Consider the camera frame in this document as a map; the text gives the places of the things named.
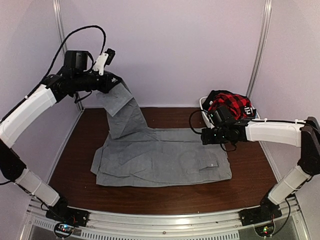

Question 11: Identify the white plastic basket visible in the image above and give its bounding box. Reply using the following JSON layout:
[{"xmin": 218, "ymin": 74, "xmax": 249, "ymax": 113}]
[{"xmin": 199, "ymin": 96, "xmax": 260, "ymax": 129}]

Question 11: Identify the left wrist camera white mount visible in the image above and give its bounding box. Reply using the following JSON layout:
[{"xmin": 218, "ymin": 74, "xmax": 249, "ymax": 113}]
[{"xmin": 92, "ymin": 48, "xmax": 116, "ymax": 76}]

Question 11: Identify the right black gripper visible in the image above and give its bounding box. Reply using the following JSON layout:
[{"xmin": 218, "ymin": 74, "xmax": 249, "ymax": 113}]
[{"xmin": 201, "ymin": 127, "xmax": 230, "ymax": 145}]

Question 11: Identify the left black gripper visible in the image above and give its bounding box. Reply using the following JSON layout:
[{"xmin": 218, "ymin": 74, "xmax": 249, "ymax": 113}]
[{"xmin": 72, "ymin": 70, "xmax": 121, "ymax": 94}]

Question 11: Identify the left circuit board with leds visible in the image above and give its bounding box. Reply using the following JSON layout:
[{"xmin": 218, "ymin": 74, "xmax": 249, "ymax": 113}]
[{"xmin": 53, "ymin": 222, "xmax": 75, "ymax": 238}]

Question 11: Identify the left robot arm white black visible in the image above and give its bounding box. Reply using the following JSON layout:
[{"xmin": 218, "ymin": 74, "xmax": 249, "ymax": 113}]
[{"xmin": 0, "ymin": 48, "xmax": 122, "ymax": 222}]

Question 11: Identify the left aluminium frame post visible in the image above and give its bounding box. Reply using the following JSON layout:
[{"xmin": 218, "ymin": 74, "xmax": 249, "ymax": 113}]
[{"xmin": 52, "ymin": 0, "xmax": 84, "ymax": 112}]

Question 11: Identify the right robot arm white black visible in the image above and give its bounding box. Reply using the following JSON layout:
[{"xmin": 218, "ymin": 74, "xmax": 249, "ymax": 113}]
[{"xmin": 200, "ymin": 106, "xmax": 320, "ymax": 221}]

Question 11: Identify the black shirt in basket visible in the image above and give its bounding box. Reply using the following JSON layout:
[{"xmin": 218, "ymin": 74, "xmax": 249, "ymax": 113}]
[{"xmin": 203, "ymin": 90, "xmax": 255, "ymax": 119}]

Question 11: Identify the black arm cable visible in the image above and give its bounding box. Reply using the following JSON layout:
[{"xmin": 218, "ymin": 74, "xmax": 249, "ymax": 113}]
[
  {"xmin": 188, "ymin": 109, "xmax": 238, "ymax": 153},
  {"xmin": 0, "ymin": 24, "xmax": 107, "ymax": 121}
]

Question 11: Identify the red black plaid shirt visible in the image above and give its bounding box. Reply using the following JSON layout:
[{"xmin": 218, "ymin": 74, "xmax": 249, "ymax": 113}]
[{"xmin": 208, "ymin": 92, "xmax": 255, "ymax": 120}]

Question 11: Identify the grey long sleeve shirt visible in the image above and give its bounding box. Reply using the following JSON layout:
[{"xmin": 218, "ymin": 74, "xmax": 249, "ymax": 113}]
[{"xmin": 91, "ymin": 83, "xmax": 232, "ymax": 188}]

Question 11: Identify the circuit board with leds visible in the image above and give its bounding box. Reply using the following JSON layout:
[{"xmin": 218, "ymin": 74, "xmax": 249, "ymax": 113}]
[
  {"xmin": 254, "ymin": 223, "xmax": 275, "ymax": 238},
  {"xmin": 53, "ymin": 222, "xmax": 75, "ymax": 238}
]

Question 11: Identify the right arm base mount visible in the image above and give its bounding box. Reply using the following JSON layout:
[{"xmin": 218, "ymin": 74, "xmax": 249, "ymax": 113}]
[{"xmin": 238, "ymin": 205, "xmax": 282, "ymax": 226}]

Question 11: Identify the aluminium frame post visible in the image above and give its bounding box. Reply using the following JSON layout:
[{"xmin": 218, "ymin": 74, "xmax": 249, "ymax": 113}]
[
  {"xmin": 246, "ymin": 0, "xmax": 273, "ymax": 98},
  {"xmin": 52, "ymin": 0, "xmax": 84, "ymax": 112}
]

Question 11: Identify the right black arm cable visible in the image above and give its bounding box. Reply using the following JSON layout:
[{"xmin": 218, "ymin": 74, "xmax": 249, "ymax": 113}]
[{"xmin": 188, "ymin": 109, "xmax": 238, "ymax": 153}]

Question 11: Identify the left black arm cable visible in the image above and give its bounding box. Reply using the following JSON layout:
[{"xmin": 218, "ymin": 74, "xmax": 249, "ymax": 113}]
[{"xmin": 0, "ymin": 24, "xmax": 107, "ymax": 121}]

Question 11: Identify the right circuit board with leds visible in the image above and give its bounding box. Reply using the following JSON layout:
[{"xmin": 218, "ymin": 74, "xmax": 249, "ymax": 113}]
[{"xmin": 254, "ymin": 223, "xmax": 275, "ymax": 238}]

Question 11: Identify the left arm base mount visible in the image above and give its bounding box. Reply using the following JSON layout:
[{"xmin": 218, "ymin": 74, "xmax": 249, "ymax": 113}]
[{"xmin": 45, "ymin": 204, "xmax": 89, "ymax": 227}]

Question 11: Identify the right aluminium frame post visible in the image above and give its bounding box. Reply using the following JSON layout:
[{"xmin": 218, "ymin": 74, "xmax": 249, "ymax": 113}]
[{"xmin": 246, "ymin": 0, "xmax": 273, "ymax": 98}]

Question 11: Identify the front aluminium rail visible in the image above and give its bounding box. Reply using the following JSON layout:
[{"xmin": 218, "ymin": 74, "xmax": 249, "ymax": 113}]
[{"xmin": 18, "ymin": 198, "xmax": 311, "ymax": 240}]

